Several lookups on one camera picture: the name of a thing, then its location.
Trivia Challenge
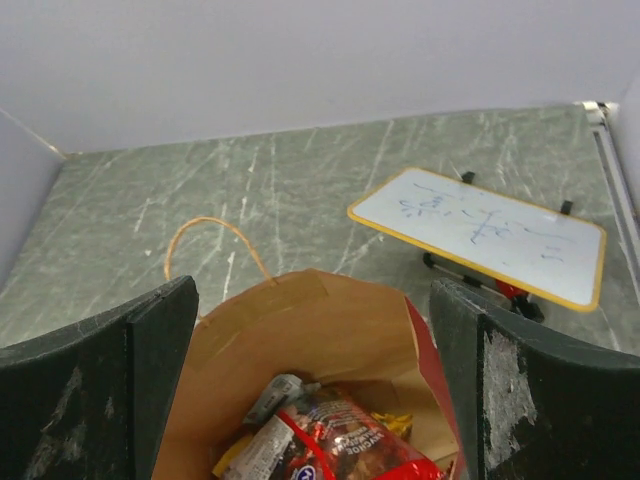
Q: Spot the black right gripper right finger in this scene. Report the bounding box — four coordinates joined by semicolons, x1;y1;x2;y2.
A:
428;279;639;479

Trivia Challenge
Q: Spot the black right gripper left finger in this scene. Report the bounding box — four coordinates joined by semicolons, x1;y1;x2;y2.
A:
1;276;199;479

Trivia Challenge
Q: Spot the red brown paper bag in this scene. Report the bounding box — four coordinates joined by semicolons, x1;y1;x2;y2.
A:
153;269;465;479

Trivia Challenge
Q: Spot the large red snack bag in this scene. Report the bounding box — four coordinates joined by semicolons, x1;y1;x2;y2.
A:
234;384;446;480

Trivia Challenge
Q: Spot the yellow candy wrapper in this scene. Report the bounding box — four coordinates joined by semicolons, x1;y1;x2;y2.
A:
370;412;413;441

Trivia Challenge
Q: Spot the grey silver snack wrapper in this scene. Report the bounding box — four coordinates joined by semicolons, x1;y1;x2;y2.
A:
243;374;321;425

